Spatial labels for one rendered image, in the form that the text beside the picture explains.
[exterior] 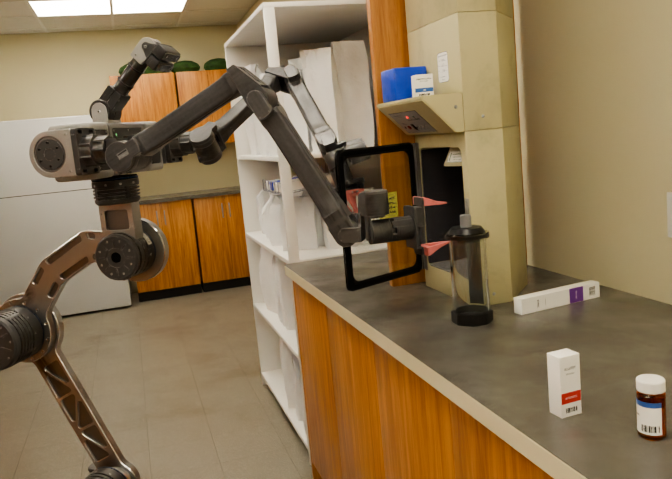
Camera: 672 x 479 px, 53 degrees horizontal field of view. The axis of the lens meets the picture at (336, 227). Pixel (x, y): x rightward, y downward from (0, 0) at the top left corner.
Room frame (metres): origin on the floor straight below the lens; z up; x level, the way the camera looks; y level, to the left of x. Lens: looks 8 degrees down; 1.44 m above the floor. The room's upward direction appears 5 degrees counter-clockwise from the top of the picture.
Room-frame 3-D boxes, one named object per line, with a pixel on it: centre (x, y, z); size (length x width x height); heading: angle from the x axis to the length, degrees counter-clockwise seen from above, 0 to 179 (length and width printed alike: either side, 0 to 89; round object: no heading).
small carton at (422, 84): (1.84, -0.27, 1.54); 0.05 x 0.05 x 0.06; 2
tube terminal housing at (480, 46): (1.94, -0.43, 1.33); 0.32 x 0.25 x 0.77; 17
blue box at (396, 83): (1.96, -0.23, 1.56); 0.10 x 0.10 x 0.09; 17
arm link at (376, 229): (1.58, -0.10, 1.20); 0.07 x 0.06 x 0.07; 106
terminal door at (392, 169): (1.95, -0.13, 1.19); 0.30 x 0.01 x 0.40; 129
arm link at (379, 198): (1.59, -0.07, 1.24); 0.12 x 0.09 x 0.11; 76
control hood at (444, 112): (1.89, -0.25, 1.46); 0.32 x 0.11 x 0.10; 17
